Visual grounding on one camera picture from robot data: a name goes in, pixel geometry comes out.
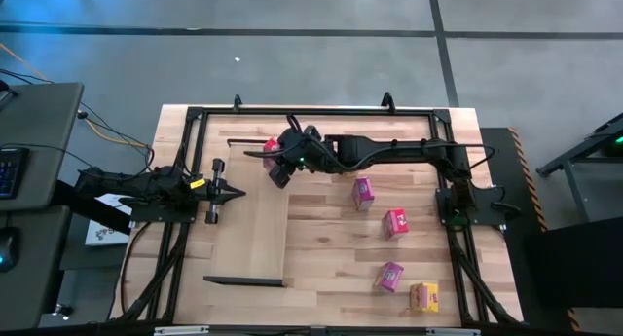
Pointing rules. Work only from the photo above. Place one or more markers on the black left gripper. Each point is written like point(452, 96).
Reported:
point(214, 192)

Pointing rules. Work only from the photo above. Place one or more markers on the grey metal cart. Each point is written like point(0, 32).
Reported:
point(601, 195)

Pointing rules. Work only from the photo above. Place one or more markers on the purple Raisin Bran cereal box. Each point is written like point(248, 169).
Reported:
point(363, 192)
point(390, 276)

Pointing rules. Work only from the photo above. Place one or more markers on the desk caster wheel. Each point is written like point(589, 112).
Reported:
point(63, 310)

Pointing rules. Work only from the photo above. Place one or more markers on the black backlit keyboard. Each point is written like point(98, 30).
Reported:
point(12, 173)

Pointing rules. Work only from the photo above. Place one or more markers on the silver metal bracket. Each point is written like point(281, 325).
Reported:
point(180, 331)
point(452, 332)

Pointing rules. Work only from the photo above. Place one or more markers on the grey desk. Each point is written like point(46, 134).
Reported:
point(44, 122)
point(39, 277)

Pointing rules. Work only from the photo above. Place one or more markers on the black computer mouse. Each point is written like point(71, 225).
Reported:
point(7, 248)

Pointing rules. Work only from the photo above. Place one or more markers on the white paper sheet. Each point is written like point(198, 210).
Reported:
point(104, 234)

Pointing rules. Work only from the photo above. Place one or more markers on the black cabinet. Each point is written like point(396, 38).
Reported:
point(574, 263)

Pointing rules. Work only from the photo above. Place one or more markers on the black aluminium table frame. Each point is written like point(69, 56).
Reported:
point(316, 111)

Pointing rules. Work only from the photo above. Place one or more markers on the black desk foot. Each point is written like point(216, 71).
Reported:
point(87, 207)

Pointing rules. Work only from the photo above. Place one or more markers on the red Froot Loops cereal box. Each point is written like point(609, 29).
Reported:
point(395, 223)
point(269, 146)

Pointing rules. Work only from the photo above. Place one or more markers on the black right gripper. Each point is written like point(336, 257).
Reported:
point(299, 148)

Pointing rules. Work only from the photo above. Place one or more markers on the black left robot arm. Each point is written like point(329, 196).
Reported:
point(146, 185)

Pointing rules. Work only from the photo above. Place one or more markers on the black frame bracket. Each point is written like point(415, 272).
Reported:
point(388, 102)
point(237, 103)

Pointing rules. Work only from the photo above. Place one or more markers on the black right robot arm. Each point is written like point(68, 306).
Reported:
point(389, 151)

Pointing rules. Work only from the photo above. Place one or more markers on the yellow Corn Pops cereal box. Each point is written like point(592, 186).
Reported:
point(424, 297)

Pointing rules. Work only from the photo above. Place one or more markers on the black hazard-striped floor mat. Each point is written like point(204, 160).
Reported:
point(496, 137)

